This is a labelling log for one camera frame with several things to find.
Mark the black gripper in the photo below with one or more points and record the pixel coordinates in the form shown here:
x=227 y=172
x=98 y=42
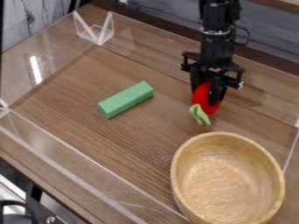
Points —
x=212 y=65

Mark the red plush radish toy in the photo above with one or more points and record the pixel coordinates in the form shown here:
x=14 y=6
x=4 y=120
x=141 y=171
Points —
x=200 y=108

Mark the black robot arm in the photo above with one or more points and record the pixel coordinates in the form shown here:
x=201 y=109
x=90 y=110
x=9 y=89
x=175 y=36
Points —
x=219 y=15

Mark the green rectangular block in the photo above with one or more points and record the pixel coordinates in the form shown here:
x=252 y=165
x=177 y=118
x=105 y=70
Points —
x=125 y=99

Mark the wooden bowl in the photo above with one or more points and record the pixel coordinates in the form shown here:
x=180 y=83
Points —
x=227 y=180

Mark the clear acrylic tray wall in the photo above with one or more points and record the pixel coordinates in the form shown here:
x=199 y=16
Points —
x=105 y=167

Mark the black table leg bracket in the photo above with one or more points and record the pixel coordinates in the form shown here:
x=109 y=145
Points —
x=41 y=214

